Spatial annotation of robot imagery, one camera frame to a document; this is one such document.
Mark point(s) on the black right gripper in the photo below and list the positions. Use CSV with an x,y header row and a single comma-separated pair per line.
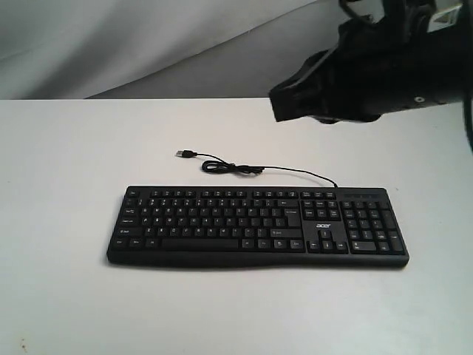
x,y
432,70

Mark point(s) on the black acer keyboard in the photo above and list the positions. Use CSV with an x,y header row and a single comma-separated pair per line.
x,y
256,226

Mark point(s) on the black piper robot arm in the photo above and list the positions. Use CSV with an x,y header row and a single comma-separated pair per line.
x,y
402,22

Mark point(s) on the grey backdrop cloth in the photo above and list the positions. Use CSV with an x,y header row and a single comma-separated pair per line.
x,y
158,49

